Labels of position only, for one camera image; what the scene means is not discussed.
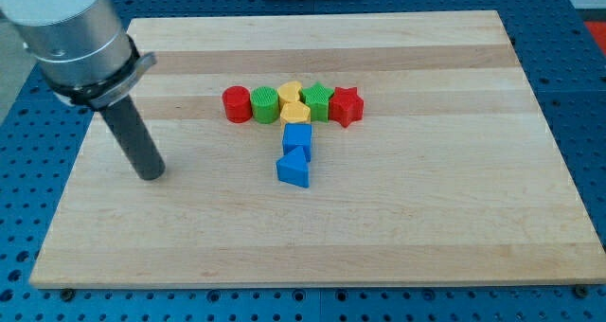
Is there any red star block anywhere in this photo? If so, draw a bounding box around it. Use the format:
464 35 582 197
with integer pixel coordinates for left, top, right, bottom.
329 87 365 128

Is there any green cylinder block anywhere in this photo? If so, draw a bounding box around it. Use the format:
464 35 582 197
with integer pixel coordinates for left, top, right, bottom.
250 86 279 124

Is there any yellow heart block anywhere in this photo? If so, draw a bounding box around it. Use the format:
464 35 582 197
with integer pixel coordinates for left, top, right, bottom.
277 80 302 109

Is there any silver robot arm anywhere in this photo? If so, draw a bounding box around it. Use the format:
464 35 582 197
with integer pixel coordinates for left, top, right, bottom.
1 0 156 111

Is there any blue cube block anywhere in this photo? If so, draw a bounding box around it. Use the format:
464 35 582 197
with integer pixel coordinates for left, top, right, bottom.
282 123 312 162

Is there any red cylinder block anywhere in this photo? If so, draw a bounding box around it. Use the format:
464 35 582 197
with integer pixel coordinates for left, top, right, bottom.
222 85 253 123

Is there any blue triangle block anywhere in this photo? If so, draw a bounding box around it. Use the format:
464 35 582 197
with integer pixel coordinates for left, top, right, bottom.
276 147 310 188

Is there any yellow pentagon block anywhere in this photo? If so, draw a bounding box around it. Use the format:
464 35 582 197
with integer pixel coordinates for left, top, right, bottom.
280 101 311 128

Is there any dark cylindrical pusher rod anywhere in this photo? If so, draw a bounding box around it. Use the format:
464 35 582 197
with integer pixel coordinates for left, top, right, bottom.
100 96 166 181

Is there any green star block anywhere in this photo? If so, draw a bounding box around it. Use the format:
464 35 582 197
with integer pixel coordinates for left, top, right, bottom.
301 82 334 122

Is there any wooden board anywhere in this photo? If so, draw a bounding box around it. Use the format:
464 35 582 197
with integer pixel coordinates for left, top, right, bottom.
29 10 605 289

